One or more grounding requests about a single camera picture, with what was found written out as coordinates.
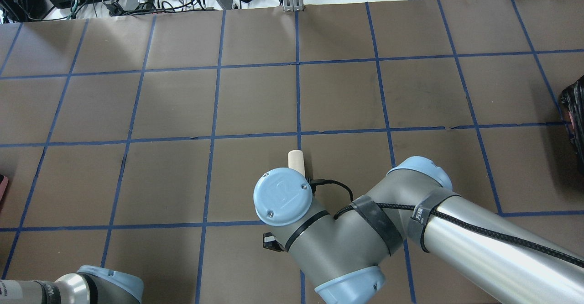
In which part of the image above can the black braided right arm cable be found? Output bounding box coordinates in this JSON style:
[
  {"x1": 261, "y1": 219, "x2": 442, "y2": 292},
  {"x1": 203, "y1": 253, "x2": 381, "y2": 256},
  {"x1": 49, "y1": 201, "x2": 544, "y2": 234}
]
[{"x1": 305, "y1": 177, "x2": 584, "y2": 269}]

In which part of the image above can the white hand brush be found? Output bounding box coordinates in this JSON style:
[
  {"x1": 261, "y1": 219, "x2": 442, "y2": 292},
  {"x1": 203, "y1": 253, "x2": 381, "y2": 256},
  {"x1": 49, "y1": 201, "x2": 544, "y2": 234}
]
[{"x1": 287, "y1": 150, "x2": 306, "y2": 177}]

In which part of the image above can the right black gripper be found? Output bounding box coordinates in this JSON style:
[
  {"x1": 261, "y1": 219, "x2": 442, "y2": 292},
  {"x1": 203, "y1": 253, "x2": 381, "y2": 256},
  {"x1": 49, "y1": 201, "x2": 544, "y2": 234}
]
[{"x1": 262, "y1": 232, "x2": 287, "y2": 252}]

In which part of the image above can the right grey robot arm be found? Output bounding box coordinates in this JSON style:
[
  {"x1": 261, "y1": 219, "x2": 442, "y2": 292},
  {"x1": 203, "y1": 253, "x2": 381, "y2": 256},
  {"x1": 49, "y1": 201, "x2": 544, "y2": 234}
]
[{"x1": 254, "y1": 156, "x2": 583, "y2": 304}]

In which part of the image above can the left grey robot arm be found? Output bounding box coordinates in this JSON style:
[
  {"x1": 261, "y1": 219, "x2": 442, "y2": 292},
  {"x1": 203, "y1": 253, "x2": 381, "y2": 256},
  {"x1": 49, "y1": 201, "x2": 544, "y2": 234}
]
[{"x1": 0, "y1": 265, "x2": 144, "y2": 304}]

